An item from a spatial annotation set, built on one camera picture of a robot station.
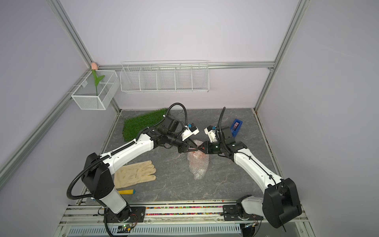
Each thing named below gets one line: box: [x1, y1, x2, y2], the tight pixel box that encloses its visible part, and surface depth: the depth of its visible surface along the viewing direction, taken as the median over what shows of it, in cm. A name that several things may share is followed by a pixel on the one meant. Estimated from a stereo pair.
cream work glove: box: [113, 159, 157, 189], surface depth 88 cm
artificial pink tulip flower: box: [91, 61, 106, 97], surface depth 92 cm
